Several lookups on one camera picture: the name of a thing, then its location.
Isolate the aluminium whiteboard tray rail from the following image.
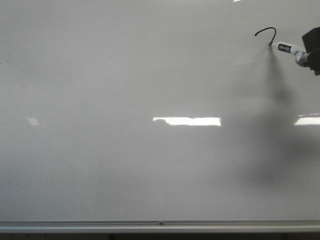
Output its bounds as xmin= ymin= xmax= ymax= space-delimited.
xmin=0 ymin=220 xmax=320 ymax=234

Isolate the white black whiteboard marker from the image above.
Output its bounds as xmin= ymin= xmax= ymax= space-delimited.
xmin=269 ymin=41 xmax=310 ymax=68

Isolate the white whiteboard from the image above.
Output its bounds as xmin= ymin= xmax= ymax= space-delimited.
xmin=0 ymin=0 xmax=320 ymax=221

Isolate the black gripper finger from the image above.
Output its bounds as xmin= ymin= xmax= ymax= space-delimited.
xmin=302 ymin=27 xmax=320 ymax=53
xmin=307 ymin=51 xmax=320 ymax=76

